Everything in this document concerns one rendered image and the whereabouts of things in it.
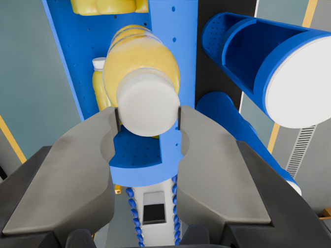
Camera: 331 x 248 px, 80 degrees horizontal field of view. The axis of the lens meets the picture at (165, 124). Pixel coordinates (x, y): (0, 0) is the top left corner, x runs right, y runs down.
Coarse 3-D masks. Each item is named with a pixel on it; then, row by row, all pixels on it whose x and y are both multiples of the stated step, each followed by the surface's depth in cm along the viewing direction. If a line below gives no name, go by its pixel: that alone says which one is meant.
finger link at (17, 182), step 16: (32, 160) 8; (16, 176) 7; (32, 176) 7; (0, 192) 6; (16, 192) 6; (0, 208) 6; (0, 224) 5; (0, 240) 5; (16, 240) 5; (32, 240) 5; (48, 240) 5
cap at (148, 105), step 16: (128, 80) 13; (144, 80) 11; (160, 80) 12; (128, 96) 11; (144, 96) 12; (160, 96) 12; (176, 96) 12; (128, 112) 12; (144, 112) 12; (160, 112) 12; (176, 112) 13; (128, 128) 13; (144, 128) 13; (160, 128) 13
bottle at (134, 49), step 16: (128, 32) 19; (144, 32) 19; (112, 48) 16; (128, 48) 14; (144, 48) 14; (160, 48) 15; (112, 64) 14; (128, 64) 14; (144, 64) 13; (160, 64) 14; (176, 64) 16; (112, 80) 14; (176, 80) 15; (112, 96) 15
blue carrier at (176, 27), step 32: (64, 0) 41; (160, 0) 28; (192, 0) 32; (64, 32) 42; (96, 32) 50; (160, 32) 30; (192, 32) 35; (64, 64) 42; (192, 64) 38; (192, 96) 42; (128, 160) 52; (160, 160) 51
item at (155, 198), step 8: (160, 192) 93; (144, 200) 90; (152, 200) 90; (160, 200) 89; (144, 208) 85; (152, 208) 84; (160, 208) 84; (144, 216) 82; (152, 216) 81; (160, 216) 81; (144, 224) 80; (152, 224) 80; (160, 224) 81
